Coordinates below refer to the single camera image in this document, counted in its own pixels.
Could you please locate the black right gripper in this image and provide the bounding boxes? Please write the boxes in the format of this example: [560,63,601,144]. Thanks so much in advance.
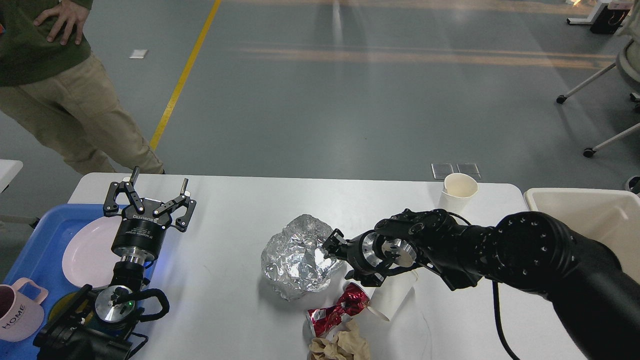
[322,228,388,288]

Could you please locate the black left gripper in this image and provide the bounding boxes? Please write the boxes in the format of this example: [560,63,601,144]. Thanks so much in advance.
[103,166,197,263]

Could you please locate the white paper cup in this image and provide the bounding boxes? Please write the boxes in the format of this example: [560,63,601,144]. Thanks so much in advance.
[367,269,418,322]
[438,173,479,215]

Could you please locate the aluminium foil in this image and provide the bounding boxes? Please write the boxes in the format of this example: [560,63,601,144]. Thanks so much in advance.
[260,214,345,302]

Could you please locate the pink plate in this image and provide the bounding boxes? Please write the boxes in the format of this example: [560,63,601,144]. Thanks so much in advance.
[62,216,122,289]

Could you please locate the dark teal mug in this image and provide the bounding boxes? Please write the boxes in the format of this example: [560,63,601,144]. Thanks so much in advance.
[46,291,95,325]

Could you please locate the pink HOME mug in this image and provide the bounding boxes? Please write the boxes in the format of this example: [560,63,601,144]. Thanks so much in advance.
[0,277,49,342]

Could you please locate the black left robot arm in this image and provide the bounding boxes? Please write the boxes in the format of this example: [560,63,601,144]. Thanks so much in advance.
[33,167,197,360]

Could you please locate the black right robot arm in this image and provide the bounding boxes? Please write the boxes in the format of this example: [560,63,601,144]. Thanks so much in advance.
[322,208,640,360]

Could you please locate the crushed red can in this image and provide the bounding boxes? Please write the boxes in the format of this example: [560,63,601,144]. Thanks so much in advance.
[306,282,371,338]

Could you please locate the crumpled brown paper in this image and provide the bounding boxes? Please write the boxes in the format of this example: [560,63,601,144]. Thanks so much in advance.
[308,318,371,360]

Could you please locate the blue plastic tray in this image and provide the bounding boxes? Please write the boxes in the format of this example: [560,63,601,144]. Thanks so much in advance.
[0,203,166,360]

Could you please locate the floor outlet plates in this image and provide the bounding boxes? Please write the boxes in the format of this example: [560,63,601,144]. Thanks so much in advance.
[430,162,482,182]

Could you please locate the white table edge left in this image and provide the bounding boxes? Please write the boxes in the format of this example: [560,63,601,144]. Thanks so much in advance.
[0,159,24,193]

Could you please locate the person in khaki trousers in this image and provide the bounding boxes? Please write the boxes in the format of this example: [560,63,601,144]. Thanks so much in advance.
[0,0,165,175]

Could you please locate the beige plastic bin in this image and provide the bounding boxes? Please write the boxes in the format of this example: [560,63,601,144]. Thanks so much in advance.
[524,187,640,282]

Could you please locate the person in black clothes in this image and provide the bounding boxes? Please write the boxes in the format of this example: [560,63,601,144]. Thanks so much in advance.
[624,175,640,196]

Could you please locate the white office chair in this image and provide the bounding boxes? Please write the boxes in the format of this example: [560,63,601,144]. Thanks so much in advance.
[556,10,640,159]

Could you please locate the white desk leg far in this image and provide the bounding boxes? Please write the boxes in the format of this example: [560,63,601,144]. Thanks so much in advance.
[566,0,634,35]

